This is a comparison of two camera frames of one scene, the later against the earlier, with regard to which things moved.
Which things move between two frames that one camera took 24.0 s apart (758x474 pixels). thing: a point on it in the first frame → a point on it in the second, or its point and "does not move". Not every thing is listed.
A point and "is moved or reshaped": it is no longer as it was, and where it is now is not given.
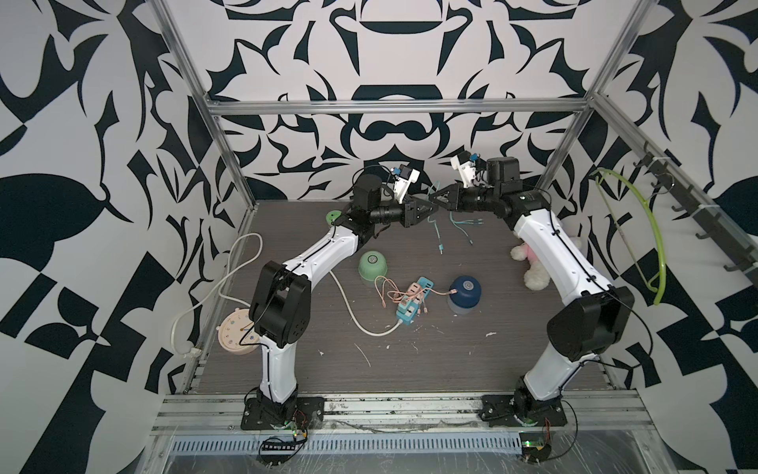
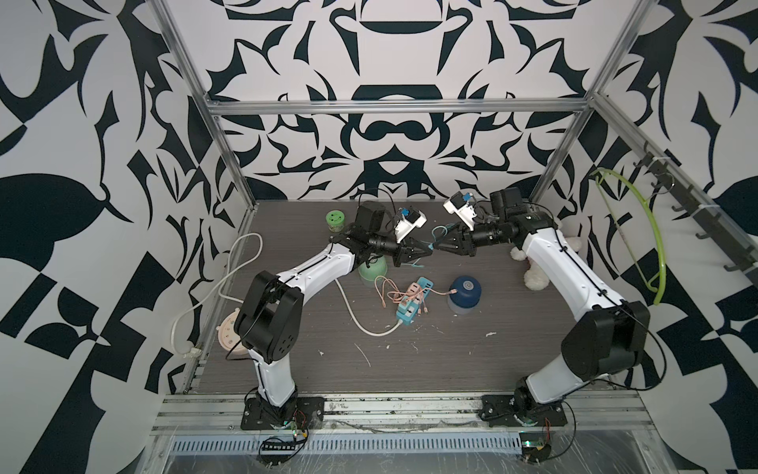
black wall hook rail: x=690 y=199 does not move
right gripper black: x=453 y=203 → x=463 y=238
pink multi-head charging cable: x=400 y=297 does not move
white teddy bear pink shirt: x=536 y=276 does not move
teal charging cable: x=478 y=221 is moved or reshaped
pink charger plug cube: x=415 y=290 does not move
